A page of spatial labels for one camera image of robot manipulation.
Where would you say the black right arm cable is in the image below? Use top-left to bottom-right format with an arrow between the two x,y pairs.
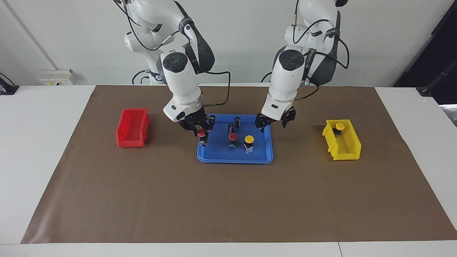
114,0 -> 231,107

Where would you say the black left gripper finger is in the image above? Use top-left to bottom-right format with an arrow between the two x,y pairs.
282,107 -> 297,128
255,114 -> 271,133

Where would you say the black background panel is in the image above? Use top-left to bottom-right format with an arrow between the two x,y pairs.
395,0 -> 457,104

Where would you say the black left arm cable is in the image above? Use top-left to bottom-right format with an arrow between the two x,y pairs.
293,0 -> 350,102

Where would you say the brown table mat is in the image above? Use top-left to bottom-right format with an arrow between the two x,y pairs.
21,85 -> 457,244

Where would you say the black clamp mount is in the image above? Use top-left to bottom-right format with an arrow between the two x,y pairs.
0,72 -> 20,96

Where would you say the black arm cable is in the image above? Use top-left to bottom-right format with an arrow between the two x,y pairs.
293,0 -> 350,102
114,0 -> 231,107

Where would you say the black right base cable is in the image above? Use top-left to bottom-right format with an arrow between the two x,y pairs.
132,70 -> 152,85

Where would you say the red plastic bin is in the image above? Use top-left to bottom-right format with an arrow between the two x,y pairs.
116,108 -> 151,148

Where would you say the white wall socket box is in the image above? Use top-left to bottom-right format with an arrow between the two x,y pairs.
39,69 -> 75,86

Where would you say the yellow plastic bin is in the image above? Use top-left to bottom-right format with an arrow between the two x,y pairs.
322,119 -> 362,161

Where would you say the blue plastic tray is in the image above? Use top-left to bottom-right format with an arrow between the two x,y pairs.
197,114 -> 274,164

